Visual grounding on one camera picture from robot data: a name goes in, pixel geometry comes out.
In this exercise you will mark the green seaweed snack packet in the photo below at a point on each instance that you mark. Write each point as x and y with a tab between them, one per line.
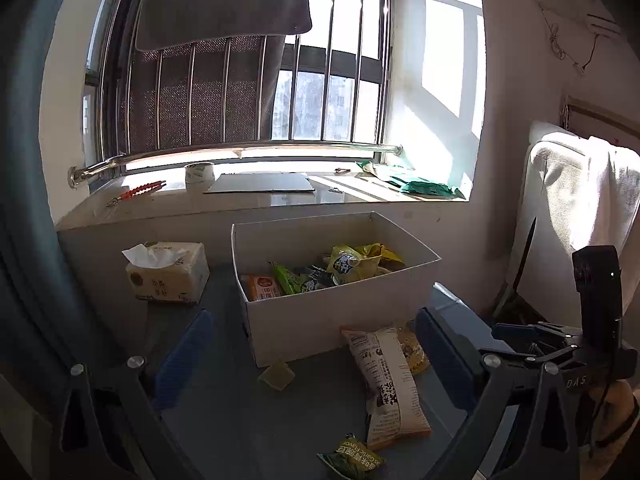
287	277
315	280

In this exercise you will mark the small green square sachet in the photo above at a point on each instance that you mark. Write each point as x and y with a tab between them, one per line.
276	375

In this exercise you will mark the small green pea packet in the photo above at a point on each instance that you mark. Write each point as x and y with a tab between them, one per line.
350	460

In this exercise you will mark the grey flat board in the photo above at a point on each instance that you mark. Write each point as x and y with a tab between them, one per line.
260	183

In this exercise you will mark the yellow orange snack packet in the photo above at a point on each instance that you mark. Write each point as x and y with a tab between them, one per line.
387	255

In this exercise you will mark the white cardboard box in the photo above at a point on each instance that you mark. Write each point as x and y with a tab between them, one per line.
310	325

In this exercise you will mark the beige tissue box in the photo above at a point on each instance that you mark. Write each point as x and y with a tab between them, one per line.
170	280

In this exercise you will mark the clear tape roll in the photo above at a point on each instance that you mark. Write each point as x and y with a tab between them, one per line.
200	177

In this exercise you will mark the grey hanging towel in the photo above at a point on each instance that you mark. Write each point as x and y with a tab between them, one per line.
220	0

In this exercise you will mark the yellow-green plastic bag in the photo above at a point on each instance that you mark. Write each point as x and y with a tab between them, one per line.
385	172

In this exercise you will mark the steel window guard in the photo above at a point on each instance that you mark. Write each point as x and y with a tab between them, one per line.
250	147

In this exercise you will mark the yellow-green snack packet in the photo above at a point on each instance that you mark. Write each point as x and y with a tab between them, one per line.
415	352

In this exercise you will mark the beige snack packet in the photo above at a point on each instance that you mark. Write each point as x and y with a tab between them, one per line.
385	385

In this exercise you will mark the wooden frame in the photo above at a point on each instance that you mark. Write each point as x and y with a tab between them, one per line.
600	110

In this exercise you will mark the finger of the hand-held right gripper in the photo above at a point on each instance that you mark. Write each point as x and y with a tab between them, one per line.
550	351
515	332

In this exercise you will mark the white cloth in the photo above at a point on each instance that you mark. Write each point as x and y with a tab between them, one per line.
620	195

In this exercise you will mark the orange pastry packet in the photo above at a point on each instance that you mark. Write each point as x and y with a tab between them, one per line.
262	287

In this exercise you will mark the brown mesh window screen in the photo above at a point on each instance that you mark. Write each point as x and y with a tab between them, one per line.
175	100

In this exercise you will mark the white chair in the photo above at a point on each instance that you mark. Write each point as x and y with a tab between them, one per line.
555	185

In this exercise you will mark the person's right forearm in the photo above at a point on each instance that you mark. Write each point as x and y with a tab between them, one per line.
622	410

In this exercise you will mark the yellow chip packet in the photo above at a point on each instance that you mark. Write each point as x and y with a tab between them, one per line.
350	265

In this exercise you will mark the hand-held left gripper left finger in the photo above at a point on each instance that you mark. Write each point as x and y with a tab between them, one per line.
185	355

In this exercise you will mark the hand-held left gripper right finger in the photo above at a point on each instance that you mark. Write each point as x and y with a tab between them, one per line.
440	355

